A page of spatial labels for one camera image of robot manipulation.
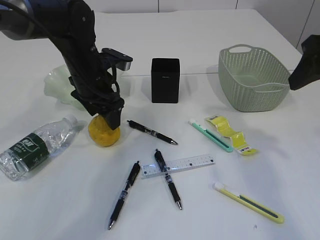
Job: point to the green woven plastic basket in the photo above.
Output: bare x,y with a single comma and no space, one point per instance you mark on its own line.
252,78

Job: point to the black pen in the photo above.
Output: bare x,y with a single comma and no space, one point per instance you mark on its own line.
124,193
144,129

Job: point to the black pen lower left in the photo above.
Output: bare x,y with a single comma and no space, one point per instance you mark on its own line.
124,193

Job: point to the green wavy glass plate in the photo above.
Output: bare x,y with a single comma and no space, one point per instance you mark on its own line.
57,85

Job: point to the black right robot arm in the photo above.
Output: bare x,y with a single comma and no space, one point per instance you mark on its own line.
308,68

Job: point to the black pen across ruler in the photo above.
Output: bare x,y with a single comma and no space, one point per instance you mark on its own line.
172,188

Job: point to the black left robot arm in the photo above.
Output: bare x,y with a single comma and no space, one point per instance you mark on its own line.
70,26

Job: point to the yellow utility knife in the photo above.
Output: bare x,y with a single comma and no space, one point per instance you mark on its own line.
249,203

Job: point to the clear plastic ruler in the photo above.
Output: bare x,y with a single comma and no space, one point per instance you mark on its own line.
178,165

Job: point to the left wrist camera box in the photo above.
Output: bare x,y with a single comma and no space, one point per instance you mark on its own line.
111,57

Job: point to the black pen upper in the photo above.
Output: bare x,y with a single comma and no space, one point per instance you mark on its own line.
144,129

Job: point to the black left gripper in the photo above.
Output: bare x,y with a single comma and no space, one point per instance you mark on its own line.
96,87

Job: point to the teal utility knife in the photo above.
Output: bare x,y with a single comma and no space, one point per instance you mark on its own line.
212,137

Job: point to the black square pen holder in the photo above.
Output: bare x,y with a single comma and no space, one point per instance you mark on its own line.
165,80

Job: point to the yellow pear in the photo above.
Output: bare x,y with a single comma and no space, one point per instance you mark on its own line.
101,133

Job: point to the clear water bottle green label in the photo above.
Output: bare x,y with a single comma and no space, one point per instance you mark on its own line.
45,142

